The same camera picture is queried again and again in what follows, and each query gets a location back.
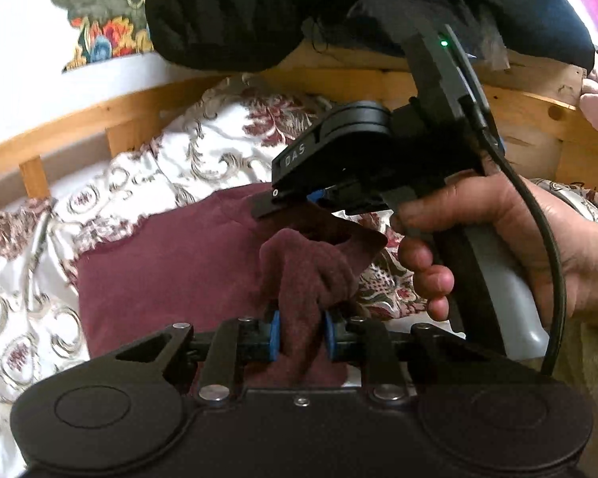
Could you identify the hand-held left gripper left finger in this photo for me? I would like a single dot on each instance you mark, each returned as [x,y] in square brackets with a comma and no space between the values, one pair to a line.
[274,337]

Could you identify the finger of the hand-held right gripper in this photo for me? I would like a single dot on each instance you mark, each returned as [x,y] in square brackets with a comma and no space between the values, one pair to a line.
[279,204]

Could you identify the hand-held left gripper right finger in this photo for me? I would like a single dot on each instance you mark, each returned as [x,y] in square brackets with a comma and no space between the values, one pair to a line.
[332,337]

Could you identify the maroon cloth garment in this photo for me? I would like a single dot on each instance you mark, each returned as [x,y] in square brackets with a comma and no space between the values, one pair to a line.
[179,264]

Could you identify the person's right hand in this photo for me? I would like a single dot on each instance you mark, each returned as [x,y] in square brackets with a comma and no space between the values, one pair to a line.
[523,239]

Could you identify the floral white bedspread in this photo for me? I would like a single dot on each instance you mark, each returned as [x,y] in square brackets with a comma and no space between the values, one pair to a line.
[189,139]

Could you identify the black hanging jacket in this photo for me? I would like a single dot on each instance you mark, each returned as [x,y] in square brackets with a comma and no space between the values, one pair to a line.
[239,10]

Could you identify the wooden bed frame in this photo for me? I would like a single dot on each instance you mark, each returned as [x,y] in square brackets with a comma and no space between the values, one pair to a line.
[528,114]

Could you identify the landscape wall poster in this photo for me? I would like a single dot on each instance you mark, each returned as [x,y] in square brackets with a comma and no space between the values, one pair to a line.
[99,15]

